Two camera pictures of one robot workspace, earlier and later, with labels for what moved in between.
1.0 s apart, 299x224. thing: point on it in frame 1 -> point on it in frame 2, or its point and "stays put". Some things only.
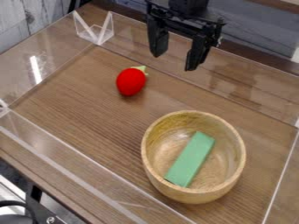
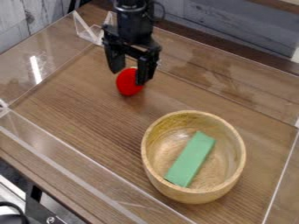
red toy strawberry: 131,80 stays put
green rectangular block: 184,168 stays put
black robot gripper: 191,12 -> 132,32
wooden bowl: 192,154 stays put
